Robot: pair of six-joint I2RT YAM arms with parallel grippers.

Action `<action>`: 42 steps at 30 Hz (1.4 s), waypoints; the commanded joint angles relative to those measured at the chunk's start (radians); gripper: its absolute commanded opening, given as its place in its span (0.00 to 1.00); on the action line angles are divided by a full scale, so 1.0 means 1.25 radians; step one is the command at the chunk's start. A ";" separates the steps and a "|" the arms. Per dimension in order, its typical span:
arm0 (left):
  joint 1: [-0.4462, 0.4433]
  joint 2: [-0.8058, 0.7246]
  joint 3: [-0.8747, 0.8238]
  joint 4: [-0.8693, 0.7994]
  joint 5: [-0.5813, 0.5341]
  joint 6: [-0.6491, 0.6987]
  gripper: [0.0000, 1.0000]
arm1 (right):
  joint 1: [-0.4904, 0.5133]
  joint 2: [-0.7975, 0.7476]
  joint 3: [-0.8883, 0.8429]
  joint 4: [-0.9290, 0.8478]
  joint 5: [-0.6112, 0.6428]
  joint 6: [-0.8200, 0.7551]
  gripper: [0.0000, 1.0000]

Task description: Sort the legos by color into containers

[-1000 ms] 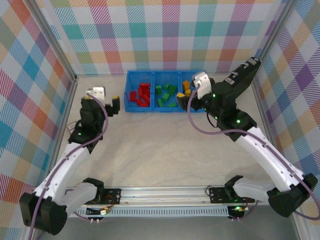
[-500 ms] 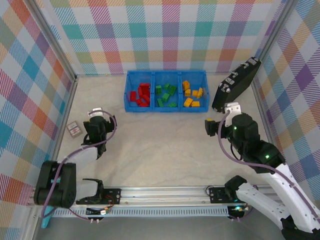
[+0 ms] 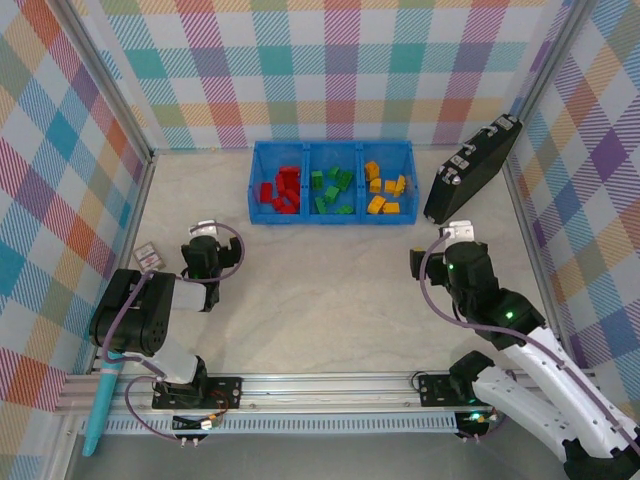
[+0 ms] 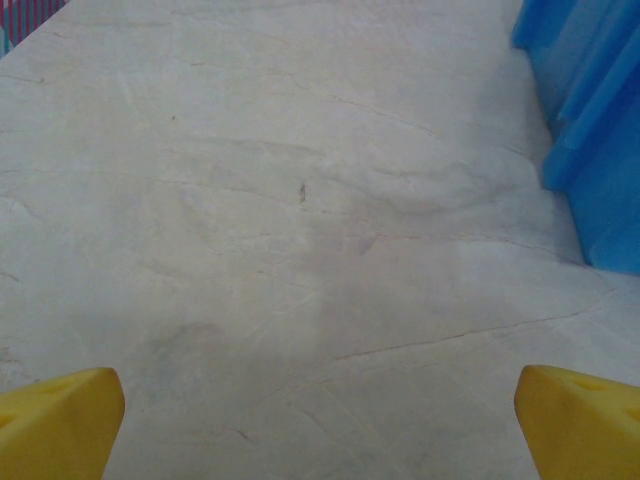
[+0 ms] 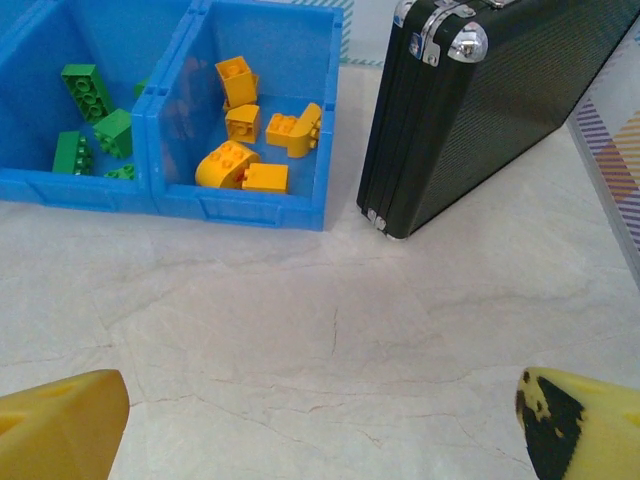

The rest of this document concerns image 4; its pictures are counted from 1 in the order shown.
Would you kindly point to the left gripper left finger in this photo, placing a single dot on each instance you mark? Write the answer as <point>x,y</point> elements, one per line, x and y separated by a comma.
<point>55,430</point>

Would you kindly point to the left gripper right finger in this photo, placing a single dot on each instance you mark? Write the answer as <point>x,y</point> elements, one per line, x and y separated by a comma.
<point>580,435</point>

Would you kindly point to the blue plastic bin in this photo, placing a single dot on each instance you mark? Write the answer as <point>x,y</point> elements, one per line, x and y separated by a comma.
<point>600,150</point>

